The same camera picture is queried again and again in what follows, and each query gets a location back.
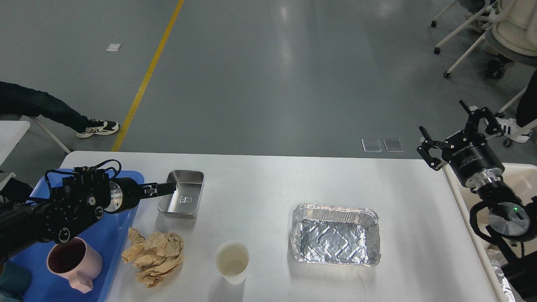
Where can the stainless steel rectangular tin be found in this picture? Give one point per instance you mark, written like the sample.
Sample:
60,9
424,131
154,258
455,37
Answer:
184,203

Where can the aluminium foil tray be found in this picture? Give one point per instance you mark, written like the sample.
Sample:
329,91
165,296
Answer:
334,235

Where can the blue plastic tray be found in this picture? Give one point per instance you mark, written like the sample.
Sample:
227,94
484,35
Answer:
107,237

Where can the left floor plate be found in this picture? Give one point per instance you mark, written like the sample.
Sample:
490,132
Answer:
371,145

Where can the right floor plate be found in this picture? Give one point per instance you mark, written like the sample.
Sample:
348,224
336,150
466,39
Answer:
393,145

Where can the pink ribbed mug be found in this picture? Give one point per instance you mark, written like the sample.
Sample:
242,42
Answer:
77,262

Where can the grey chair left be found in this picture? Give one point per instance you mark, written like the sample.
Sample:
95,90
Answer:
14,117

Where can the black white beige sneaker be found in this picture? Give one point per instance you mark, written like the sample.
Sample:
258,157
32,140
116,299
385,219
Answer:
99,127

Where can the white paper cup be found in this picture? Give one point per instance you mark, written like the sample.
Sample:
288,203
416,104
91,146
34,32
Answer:
232,261

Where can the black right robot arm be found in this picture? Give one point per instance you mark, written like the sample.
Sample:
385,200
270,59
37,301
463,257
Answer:
500,216

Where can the white striped sneaker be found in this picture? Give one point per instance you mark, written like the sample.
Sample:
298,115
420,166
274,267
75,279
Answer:
510,126

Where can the white office chair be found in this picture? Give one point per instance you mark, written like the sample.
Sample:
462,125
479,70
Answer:
510,28

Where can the crumpled brown paper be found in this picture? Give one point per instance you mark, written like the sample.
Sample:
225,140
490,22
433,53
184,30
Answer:
155,256

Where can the floor plate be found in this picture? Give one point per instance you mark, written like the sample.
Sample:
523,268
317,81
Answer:
371,145
393,145

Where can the standing person black trouser leg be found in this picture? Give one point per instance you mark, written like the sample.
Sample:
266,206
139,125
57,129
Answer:
526,111

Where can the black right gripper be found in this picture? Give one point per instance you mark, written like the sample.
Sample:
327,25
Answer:
474,161

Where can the cream plastic bin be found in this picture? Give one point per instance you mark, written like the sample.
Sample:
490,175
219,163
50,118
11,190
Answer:
522,178

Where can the white side table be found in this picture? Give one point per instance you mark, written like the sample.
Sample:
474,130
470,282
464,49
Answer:
11,133

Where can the seated person dark jeans leg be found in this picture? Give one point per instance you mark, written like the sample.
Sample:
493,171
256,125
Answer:
19,100

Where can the foil tray in bin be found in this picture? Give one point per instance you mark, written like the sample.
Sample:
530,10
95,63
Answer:
497,259

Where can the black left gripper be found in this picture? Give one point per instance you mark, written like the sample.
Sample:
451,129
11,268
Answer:
126,193

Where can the white floor tag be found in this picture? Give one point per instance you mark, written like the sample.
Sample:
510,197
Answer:
113,47

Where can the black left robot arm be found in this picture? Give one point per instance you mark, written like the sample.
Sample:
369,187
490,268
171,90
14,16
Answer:
78,200

